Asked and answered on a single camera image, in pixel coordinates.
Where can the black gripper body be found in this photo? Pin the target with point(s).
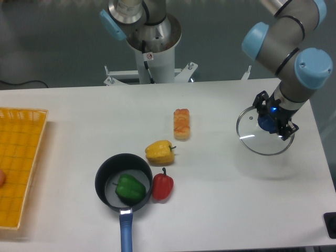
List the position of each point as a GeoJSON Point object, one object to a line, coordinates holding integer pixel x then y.
{"type": "Point", "coordinates": [271, 117]}

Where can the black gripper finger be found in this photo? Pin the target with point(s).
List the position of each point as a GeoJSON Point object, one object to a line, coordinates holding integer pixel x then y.
{"type": "Point", "coordinates": [287, 130]}
{"type": "Point", "coordinates": [260, 102]}

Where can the glass pot lid blue knob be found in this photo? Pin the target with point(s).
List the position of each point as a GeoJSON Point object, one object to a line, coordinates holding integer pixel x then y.
{"type": "Point", "coordinates": [258, 140]}

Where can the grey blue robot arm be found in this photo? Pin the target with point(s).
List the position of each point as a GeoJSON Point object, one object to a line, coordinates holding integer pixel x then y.
{"type": "Point", "coordinates": [276, 47]}

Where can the orange bread loaf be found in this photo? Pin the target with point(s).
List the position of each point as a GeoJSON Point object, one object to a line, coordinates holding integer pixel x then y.
{"type": "Point", "coordinates": [181, 121]}

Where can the black device at table edge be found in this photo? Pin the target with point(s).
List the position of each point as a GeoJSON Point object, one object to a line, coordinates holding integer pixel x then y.
{"type": "Point", "coordinates": [329, 219]}

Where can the yellow bell pepper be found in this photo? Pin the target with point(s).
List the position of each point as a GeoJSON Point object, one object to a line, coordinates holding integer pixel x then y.
{"type": "Point", "coordinates": [160, 152]}

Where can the red bell pepper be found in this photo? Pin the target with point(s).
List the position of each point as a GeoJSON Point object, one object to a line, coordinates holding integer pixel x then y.
{"type": "Point", "coordinates": [162, 185]}

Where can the green bell pepper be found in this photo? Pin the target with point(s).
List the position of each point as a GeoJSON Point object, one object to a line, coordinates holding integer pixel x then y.
{"type": "Point", "coordinates": [129, 189]}

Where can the yellow woven basket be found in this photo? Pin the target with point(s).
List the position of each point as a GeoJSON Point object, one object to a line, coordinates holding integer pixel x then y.
{"type": "Point", "coordinates": [22, 131]}

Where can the orange round object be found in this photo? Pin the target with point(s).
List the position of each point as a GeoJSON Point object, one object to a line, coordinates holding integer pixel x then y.
{"type": "Point", "coordinates": [2, 177]}

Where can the white table bracket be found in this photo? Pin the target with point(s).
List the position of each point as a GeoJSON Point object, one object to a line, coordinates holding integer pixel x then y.
{"type": "Point", "coordinates": [247, 73]}

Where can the dark pot blue handle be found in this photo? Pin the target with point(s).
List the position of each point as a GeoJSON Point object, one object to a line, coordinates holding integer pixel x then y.
{"type": "Point", "coordinates": [109, 173]}

